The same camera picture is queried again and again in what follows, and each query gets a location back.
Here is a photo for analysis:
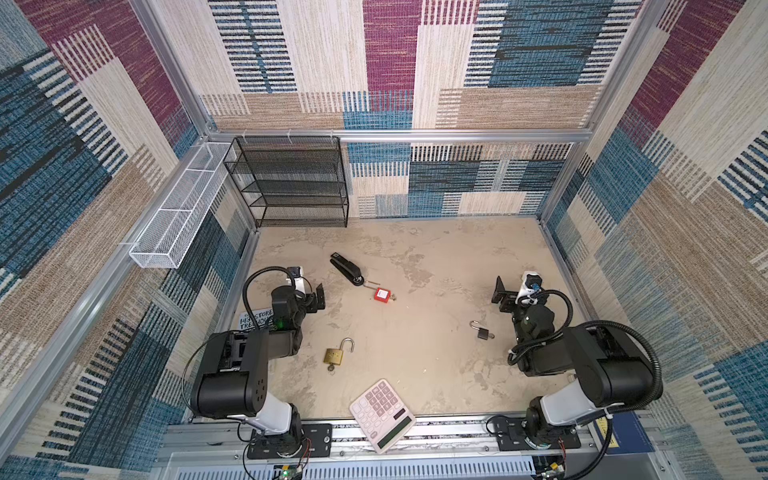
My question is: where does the brass padlock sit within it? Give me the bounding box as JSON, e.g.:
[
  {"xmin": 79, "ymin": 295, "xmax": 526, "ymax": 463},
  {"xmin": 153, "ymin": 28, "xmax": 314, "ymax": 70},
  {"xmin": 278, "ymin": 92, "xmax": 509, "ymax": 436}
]
[{"xmin": 323, "ymin": 337, "xmax": 355, "ymax": 372}]

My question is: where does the red padlock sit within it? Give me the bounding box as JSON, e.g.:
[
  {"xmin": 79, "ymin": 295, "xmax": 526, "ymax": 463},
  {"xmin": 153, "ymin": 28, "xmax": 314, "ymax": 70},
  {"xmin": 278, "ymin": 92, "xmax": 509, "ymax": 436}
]
[{"xmin": 364, "ymin": 282, "xmax": 396, "ymax": 303}]

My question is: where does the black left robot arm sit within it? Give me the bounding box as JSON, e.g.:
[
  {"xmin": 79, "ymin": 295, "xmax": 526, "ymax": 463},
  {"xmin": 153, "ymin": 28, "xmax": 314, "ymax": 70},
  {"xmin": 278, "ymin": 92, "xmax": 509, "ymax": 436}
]
[{"xmin": 189, "ymin": 266, "xmax": 326, "ymax": 458}]

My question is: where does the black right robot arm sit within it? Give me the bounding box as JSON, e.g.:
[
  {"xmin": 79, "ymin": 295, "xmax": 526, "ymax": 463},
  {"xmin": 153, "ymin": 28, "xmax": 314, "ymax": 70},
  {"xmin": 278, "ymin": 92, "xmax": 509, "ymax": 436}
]
[{"xmin": 491, "ymin": 272, "xmax": 663, "ymax": 449}]

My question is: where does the colourful paperback book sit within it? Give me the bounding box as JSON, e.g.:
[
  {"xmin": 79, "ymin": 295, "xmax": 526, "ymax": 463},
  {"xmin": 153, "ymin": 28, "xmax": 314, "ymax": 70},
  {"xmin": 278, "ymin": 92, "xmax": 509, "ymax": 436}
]
[{"xmin": 238, "ymin": 308, "xmax": 274, "ymax": 330}]

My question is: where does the small black padlock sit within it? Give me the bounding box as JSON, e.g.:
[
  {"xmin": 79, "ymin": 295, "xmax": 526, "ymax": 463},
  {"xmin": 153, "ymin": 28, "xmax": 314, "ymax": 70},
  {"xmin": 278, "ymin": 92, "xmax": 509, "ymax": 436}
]
[{"xmin": 469, "ymin": 321, "xmax": 495, "ymax": 340}]

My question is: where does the pink calculator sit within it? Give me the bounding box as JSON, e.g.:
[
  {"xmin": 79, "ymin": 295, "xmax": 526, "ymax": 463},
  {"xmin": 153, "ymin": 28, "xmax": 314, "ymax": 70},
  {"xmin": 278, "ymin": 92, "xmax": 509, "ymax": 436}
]
[{"xmin": 349, "ymin": 379, "xmax": 416, "ymax": 454}]

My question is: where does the blue book with yellow label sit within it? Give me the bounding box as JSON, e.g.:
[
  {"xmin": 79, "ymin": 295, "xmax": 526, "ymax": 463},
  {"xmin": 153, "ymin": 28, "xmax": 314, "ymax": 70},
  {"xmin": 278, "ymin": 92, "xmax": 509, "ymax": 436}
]
[{"xmin": 607, "ymin": 412, "xmax": 654, "ymax": 455}]

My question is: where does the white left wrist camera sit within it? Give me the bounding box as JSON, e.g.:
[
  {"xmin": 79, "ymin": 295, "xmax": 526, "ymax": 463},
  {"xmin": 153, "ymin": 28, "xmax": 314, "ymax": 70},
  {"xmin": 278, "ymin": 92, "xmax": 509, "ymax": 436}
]
[{"xmin": 287, "ymin": 266, "xmax": 307, "ymax": 294}]

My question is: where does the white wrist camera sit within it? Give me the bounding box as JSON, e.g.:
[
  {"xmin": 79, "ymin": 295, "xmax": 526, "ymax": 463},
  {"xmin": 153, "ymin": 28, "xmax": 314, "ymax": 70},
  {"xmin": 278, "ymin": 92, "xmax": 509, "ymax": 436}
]
[
  {"xmin": 517, "ymin": 271, "xmax": 543, "ymax": 303},
  {"xmin": 287, "ymin": 266, "xmax": 307, "ymax": 294}
]

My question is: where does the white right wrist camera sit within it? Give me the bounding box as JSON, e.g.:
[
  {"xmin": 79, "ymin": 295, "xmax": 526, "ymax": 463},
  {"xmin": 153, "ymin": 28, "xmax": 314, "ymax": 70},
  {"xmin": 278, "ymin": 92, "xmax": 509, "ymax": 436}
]
[{"xmin": 517, "ymin": 271, "xmax": 543, "ymax": 303}]

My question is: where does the black wire shelf rack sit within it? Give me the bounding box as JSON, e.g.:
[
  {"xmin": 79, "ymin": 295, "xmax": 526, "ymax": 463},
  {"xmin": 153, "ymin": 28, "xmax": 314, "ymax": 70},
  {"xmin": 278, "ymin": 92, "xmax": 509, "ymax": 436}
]
[{"xmin": 224, "ymin": 136, "xmax": 350, "ymax": 228}]

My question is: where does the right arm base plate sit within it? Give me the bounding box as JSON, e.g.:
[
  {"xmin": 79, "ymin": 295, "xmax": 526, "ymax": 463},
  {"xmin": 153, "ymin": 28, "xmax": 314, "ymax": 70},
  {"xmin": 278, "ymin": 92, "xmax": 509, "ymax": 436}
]
[{"xmin": 485, "ymin": 415, "xmax": 581, "ymax": 452}]

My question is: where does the white wire mesh basket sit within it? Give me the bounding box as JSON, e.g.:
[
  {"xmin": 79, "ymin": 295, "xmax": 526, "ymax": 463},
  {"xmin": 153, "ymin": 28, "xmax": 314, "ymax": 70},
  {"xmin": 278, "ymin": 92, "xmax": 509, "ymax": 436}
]
[{"xmin": 129, "ymin": 142, "xmax": 229, "ymax": 269}]

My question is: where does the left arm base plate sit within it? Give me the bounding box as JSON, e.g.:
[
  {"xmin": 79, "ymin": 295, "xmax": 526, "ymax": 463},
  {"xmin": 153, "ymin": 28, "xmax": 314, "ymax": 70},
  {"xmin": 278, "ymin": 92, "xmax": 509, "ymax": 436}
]
[{"xmin": 245, "ymin": 423, "xmax": 333, "ymax": 460}]

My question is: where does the aluminium mounting rail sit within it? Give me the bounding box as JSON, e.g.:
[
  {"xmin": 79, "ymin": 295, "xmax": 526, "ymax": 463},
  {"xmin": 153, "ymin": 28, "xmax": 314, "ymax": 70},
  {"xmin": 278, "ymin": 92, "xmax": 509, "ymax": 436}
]
[{"xmin": 155, "ymin": 412, "xmax": 597, "ymax": 467}]

